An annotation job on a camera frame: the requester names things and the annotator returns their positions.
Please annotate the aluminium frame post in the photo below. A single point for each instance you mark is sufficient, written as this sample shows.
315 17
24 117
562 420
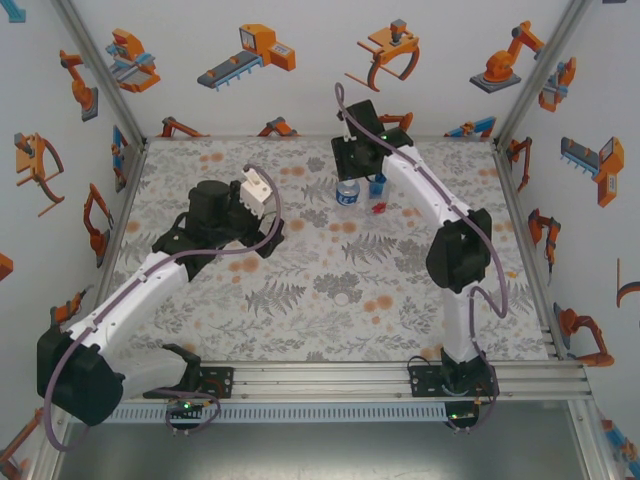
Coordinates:
595 445
42 467
545 75
100 75

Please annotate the aluminium front rail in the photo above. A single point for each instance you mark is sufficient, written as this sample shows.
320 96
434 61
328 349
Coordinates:
320 382

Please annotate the green-lit circuit board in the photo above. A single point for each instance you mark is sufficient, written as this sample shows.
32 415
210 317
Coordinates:
461 415
185 409

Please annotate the aluminium side rail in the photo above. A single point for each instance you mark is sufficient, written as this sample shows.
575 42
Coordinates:
127 202
522 225

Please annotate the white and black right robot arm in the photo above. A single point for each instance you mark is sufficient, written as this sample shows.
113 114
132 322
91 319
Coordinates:
425 190

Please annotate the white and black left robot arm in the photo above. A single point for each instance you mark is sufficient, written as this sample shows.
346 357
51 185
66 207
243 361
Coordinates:
135 300

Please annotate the clear bottle dark blue label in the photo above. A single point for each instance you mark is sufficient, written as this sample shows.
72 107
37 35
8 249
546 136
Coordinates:
348 200

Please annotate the small bottle blue cap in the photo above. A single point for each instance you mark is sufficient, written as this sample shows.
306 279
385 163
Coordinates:
379 190

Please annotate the floral patterned table mat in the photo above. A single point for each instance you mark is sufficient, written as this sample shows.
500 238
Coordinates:
320 340

